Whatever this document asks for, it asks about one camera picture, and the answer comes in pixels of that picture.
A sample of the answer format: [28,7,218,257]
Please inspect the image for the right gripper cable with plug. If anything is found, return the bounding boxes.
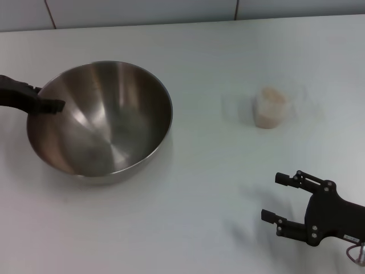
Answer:
[346,241,365,267]

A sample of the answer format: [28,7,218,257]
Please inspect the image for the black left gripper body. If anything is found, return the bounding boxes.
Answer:
[0,84,22,108]

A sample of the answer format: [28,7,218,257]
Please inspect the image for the clear plastic cup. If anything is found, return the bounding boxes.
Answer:
[252,73,308,130]

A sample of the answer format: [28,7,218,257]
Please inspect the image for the white rice grains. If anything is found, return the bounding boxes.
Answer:
[254,87,287,129]

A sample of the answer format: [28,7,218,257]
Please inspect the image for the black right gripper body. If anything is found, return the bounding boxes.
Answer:
[303,180,365,246]

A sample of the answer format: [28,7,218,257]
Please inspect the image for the stainless steel mixing bowl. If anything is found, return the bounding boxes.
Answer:
[26,60,174,186]

